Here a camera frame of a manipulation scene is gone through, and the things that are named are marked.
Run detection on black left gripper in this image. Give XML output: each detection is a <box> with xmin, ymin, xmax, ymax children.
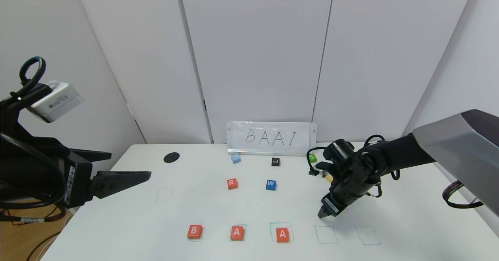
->
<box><xmin>0</xmin><ymin>148</ymin><xmax>152</xmax><ymax>209</ymax></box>

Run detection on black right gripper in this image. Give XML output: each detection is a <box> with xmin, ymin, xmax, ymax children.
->
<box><xmin>317</xmin><ymin>174</ymin><xmax>368</xmax><ymax>219</ymax></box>

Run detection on white BAAI sign board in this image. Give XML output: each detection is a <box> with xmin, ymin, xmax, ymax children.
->
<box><xmin>226</xmin><ymin>121</ymin><xmax>317</xmax><ymax>155</ymax></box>

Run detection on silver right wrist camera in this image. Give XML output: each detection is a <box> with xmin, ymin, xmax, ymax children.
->
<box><xmin>316</xmin><ymin>161</ymin><xmax>336</xmax><ymax>178</ymax></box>

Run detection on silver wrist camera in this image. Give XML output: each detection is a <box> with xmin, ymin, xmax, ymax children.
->
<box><xmin>316</xmin><ymin>161</ymin><xmax>336</xmax><ymax>178</ymax></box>
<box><xmin>29</xmin><ymin>81</ymin><xmax>85</xmax><ymax>123</ymax></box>

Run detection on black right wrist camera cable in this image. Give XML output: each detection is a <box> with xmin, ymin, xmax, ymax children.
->
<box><xmin>306</xmin><ymin>134</ymin><xmax>401</xmax><ymax>200</ymax></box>

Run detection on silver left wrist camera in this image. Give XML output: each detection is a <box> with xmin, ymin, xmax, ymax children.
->
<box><xmin>29</xmin><ymin>81</ymin><xmax>85</xmax><ymax>123</ymax></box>

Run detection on thin black floor cable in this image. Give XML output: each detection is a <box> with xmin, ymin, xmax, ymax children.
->
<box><xmin>0</xmin><ymin>208</ymin><xmax>65</xmax><ymax>226</ymax></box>
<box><xmin>27</xmin><ymin>231</ymin><xmax>61</xmax><ymax>261</ymax></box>

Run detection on thick dark right arm cable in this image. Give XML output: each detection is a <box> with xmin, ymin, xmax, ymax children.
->
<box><xmin>442</xmin><ymin>180</ymin><xmax>484</xmax><ymax>209</ymax></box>

